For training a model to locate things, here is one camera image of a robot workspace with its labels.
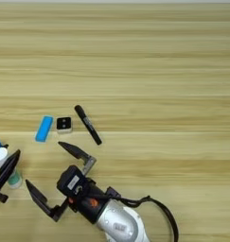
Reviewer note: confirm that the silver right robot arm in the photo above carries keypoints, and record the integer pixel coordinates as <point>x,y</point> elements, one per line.
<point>122,225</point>

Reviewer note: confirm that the black marker pen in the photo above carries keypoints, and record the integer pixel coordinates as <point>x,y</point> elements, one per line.
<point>88,124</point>

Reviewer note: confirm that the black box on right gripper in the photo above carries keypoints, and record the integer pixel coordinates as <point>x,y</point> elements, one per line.
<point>72,182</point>

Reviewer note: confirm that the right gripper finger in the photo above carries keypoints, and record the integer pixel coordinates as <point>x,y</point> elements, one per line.
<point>40,198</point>
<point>75,152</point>

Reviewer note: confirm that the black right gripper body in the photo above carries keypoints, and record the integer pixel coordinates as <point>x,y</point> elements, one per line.
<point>91,204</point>

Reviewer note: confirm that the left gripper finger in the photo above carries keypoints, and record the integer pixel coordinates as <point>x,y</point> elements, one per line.
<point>7,171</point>
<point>5,146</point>

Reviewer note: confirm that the small black white cube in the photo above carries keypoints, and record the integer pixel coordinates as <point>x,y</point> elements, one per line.
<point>63,124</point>

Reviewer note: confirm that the blue eraser block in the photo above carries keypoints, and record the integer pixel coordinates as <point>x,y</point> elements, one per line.
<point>44,128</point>

